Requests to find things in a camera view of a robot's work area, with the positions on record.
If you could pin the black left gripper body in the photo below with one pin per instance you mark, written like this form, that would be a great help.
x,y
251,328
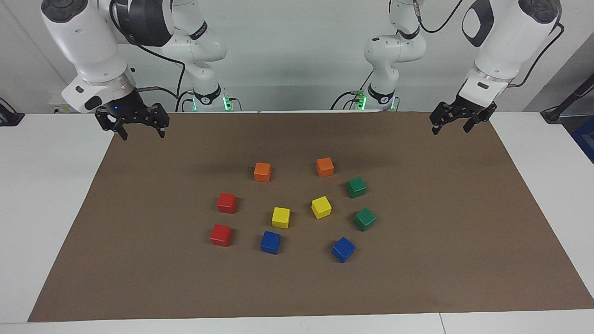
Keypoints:
x,y
471,108

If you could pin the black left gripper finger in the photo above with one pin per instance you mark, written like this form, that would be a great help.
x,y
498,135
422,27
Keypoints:
x,y
475,118
443,115

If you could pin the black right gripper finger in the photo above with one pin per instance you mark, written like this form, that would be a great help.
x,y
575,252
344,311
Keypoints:
x,y
161,118
109,117

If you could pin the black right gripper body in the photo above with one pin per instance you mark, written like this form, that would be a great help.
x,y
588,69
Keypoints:
x,y
125,106

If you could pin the red cube block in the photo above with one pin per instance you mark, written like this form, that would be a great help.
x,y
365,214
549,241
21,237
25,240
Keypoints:
x,y
227,203
221,235

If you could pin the green cube block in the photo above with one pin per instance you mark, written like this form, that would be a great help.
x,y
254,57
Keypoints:
x,y
356,187
365,219

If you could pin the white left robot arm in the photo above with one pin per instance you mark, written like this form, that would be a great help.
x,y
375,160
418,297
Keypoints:
x,y
501,46

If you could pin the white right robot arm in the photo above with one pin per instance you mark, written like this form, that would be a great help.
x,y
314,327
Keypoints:
x,y
83,41

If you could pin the white power strip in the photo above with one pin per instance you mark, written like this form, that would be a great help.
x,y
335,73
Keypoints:
x,y
60,107

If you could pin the black tripod stand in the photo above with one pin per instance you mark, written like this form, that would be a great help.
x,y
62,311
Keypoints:
x,y
568,98

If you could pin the blue crate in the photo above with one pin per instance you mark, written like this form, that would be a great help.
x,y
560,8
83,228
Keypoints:
x,y
585,139

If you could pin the orange cube block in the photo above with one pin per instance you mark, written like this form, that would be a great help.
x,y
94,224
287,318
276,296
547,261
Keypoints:
x,y
325,167
262,172

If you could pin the yellow cube block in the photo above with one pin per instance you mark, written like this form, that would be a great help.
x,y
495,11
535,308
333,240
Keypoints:
x,y
321,207
280,217

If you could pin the blue cube block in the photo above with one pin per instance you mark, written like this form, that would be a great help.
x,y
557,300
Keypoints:
x,y
270,242
343,249

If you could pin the brown paper mat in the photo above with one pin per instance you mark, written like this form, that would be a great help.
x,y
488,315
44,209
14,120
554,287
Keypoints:
x,y
297,287

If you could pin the black clamp mount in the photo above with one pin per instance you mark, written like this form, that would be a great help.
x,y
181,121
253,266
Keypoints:
x,y
9,118

